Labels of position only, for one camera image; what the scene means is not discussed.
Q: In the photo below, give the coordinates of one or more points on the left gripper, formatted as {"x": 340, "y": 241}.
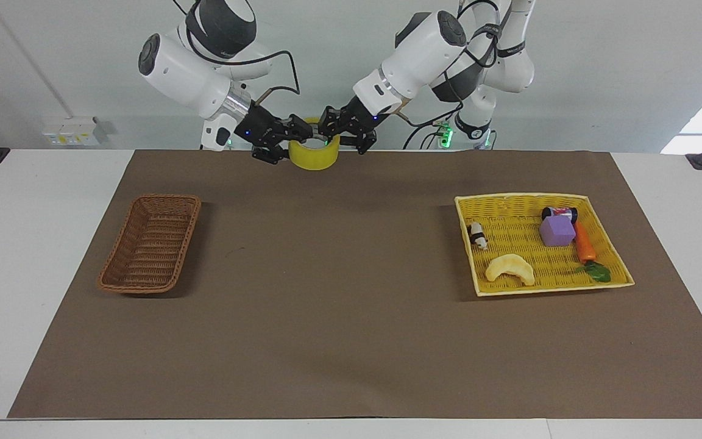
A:
{"x": 363, "y": 114}

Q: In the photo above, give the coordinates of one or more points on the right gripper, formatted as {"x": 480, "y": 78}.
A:
{"x": 261, "y": 128}

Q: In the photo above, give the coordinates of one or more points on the yellow tape roll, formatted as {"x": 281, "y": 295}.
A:
{"x": 314, "y": 155}

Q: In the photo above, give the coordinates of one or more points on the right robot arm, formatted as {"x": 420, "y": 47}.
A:
{"x": 186, "y": 73}

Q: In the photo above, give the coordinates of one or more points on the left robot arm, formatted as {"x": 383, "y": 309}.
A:
{"x": 424, "y": 49}

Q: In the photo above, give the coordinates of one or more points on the brown wicker basket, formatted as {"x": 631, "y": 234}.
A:
{"x": 151, "y": 244}

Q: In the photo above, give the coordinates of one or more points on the yellow woven basket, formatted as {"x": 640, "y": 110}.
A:
{"x": 521, "y": 244}

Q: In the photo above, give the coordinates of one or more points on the black and white toy figure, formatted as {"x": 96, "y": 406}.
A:
{"x": 478, "y": 236}

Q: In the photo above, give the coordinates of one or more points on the pale yellow toy banana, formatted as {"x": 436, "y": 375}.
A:
{"x": 509, "y": 266}

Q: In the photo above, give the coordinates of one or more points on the small drink can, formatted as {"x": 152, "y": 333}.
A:
{"x": 559, "y": 213}

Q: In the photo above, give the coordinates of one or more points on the purple cube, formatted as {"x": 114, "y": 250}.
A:
{"x": 557, "y": 233}

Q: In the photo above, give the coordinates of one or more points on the orange toy carrot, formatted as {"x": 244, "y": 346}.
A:
{"x": 584, "y": 244}

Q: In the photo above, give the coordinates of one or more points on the white wall socket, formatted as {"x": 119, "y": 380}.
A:
{"x": 70, "y": 131}

